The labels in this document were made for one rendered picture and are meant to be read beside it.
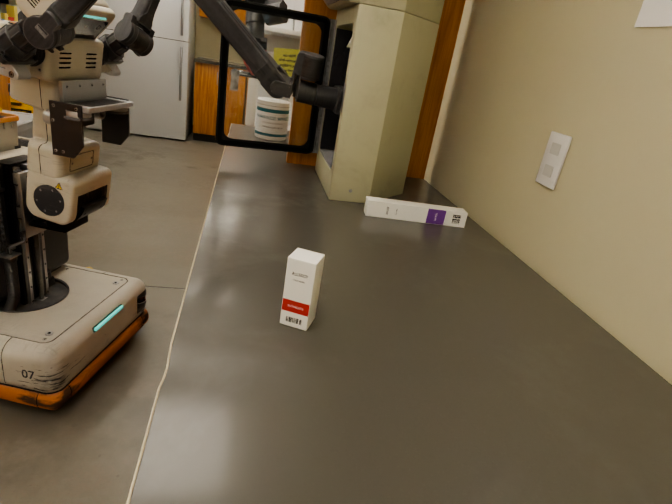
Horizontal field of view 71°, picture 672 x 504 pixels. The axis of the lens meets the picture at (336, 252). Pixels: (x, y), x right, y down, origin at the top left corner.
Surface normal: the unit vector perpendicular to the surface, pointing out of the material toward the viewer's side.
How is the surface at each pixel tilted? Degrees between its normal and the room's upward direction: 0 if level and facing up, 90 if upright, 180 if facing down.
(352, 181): 90
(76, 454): 0
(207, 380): 1
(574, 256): 90
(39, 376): 90
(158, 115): 90
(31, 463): 0
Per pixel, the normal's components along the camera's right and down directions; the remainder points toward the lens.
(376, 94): 0.15, 0.41
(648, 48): -0.97, -0.08
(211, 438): 0.15, -0.91
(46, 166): -0.13, 0.37
